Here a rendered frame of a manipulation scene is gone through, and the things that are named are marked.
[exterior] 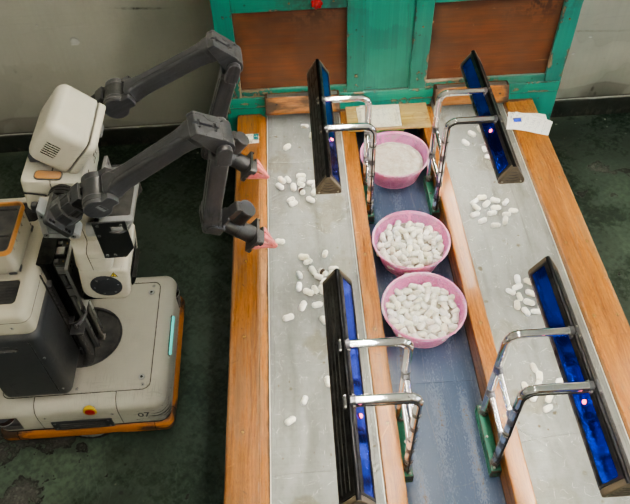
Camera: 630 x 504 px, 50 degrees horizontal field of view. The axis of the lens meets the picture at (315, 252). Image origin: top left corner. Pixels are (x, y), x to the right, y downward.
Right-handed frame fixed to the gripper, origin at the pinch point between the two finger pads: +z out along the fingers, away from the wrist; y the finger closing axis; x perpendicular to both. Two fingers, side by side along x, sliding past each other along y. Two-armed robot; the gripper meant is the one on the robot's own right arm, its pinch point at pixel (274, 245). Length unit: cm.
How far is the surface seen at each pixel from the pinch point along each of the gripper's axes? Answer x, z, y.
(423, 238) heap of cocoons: -24, 46, 10
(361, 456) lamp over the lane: -31, -1, -83
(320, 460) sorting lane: 2, 15, -68
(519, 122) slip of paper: -56, 80, 65
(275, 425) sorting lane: 10, 6, -57
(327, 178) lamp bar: -30.4, -2.8, 3.6
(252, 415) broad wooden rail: 12, 0, -55
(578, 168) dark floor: -37, 176, 117
